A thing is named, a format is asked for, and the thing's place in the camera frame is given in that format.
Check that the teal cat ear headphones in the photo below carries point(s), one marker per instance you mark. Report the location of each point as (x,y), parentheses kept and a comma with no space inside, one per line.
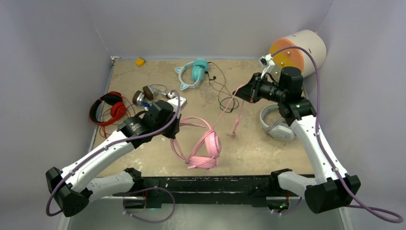
(199,70)

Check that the red black headphones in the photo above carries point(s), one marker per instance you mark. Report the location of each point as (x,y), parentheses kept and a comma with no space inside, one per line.
(110,110)

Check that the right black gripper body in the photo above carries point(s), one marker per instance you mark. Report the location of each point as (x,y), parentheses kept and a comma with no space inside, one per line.
(259,87)

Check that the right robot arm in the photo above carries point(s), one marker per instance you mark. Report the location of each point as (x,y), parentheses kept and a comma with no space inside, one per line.
(331,187)

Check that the small yellow block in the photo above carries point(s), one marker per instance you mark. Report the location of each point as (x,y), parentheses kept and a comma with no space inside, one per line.
(140,62)

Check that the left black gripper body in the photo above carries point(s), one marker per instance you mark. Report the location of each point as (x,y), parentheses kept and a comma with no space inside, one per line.
(170,132)

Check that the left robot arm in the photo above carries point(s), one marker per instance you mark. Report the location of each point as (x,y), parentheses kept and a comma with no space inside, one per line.
(75,186)

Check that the round pastel drawer cabinet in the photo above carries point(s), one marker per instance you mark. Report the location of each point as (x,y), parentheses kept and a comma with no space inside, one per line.
(294,57)

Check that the brown silver headphones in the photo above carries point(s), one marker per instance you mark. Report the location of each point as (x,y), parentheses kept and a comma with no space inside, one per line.
(149,93)

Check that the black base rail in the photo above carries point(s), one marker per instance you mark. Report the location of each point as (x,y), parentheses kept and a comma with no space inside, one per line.
(253,190)

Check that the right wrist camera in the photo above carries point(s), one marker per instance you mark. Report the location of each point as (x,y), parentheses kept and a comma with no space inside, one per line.
(267,63)

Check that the white grey headphones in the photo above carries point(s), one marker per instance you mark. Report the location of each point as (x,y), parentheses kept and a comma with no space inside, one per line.
(279,130)

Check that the pink headphones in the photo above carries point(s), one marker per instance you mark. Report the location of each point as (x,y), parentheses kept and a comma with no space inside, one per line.
(209,139)

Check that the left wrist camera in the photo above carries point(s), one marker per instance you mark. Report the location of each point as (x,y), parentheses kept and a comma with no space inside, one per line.
(177,101)

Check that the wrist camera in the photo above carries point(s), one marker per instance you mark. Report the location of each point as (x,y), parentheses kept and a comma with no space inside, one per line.
(267,63)
(177,101)

